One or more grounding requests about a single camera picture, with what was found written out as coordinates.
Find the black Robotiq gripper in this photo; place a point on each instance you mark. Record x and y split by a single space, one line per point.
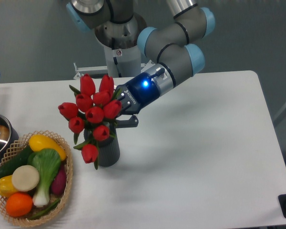
134 95

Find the red tulip bouquet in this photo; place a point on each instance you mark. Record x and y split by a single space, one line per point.
92 107

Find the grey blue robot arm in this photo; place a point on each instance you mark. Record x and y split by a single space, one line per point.
156 61

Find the dark grey ribbed vase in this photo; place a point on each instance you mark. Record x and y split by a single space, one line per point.
101 146

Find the green bok choy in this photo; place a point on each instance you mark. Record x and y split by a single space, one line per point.
47 162

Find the purple sweet potato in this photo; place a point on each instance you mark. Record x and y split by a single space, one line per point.
59 183

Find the yellow squash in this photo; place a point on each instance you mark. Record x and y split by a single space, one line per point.
39 142

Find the green chili pepper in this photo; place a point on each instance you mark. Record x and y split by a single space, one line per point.
45 211

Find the dark green cucumber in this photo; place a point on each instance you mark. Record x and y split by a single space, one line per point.
20 159

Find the beige round disc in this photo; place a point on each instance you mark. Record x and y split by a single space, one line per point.
25 178

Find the woven wicker basket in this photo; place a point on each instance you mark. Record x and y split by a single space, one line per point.
60 200

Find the orange fruit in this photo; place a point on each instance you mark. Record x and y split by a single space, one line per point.
19 204

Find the yellow bell pepper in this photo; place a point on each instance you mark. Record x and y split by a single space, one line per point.
6 186

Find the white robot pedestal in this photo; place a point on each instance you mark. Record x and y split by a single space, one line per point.
122 55

